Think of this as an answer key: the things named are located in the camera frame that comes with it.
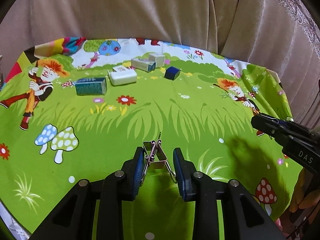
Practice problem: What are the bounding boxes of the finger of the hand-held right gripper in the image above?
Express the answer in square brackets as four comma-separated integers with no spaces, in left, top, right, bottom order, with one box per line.
[257,113,300,130]
[251,116,293,141]

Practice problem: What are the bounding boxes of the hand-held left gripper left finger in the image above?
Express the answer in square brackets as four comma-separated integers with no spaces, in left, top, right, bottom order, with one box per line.
[29,146,146,240]

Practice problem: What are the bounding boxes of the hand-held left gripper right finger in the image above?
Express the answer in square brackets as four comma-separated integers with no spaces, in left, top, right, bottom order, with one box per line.
[172,147,286,240]

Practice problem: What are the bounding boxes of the silver metal binder clip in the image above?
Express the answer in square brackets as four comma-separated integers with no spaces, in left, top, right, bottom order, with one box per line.
[139,132,178,187]

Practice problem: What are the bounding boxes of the person's right hand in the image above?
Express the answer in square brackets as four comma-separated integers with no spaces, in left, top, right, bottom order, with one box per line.
[289,169,320,212]

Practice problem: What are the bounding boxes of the green cartoon printed cloth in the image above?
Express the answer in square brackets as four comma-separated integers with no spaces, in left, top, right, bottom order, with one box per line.
[0,37,295,240]

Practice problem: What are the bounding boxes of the white rounded flat box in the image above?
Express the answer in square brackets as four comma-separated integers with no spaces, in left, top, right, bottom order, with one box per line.
[108,69,138,86]

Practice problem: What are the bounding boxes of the dark blue cube box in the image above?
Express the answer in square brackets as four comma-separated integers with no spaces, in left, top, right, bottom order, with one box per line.
[164,66,181,81]

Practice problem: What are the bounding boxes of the teal rectangular box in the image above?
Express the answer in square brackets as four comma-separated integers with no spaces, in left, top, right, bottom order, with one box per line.
[75,77,108,96]

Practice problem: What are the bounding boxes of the white and blue box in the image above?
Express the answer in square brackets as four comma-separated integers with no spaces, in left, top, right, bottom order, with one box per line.
[131,57,156,73]

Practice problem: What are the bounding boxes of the white striped box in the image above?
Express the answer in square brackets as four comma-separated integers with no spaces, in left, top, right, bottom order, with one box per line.
[149,53,166,68]

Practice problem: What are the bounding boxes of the pink embroidered curtain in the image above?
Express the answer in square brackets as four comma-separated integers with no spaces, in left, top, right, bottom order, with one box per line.
[0,0,320,133]

